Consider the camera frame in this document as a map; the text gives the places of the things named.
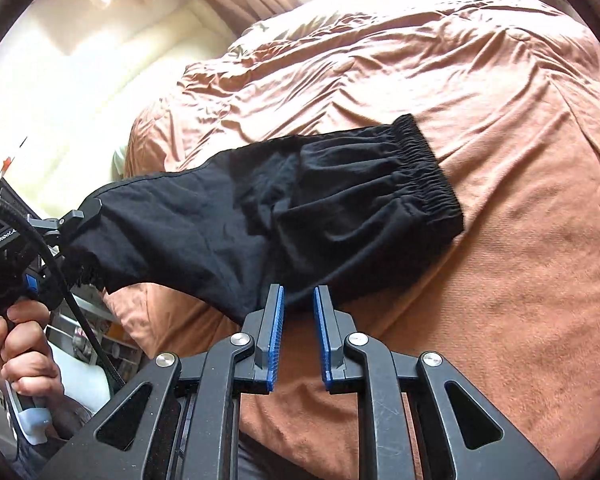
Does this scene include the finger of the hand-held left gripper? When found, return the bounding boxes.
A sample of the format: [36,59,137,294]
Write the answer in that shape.
[27,198,103,241]

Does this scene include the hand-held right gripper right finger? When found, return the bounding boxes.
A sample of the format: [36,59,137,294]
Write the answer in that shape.
[312,285,561,480]

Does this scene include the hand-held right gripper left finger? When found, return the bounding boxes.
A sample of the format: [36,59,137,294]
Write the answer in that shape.
[40,284,286,480]

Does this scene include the black pants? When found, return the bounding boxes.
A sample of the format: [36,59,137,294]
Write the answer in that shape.
[62,113,465,328]

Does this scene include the person's left hand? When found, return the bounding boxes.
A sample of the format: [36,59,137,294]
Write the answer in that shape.
[0,302,66,402]

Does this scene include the pale green pillow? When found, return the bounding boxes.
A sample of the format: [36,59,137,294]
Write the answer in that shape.
[111,144,131,181]

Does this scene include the person's legs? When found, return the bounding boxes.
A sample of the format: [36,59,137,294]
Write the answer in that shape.
[237,430,281,480]

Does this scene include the cream padded headboard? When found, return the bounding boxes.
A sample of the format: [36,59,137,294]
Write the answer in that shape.
[0,0,246,186]

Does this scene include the brown blanket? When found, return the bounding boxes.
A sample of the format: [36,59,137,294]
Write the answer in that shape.
[102,0,600,480]

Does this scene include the black cable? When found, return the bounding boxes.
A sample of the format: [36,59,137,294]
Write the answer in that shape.
[0,187,128,391]

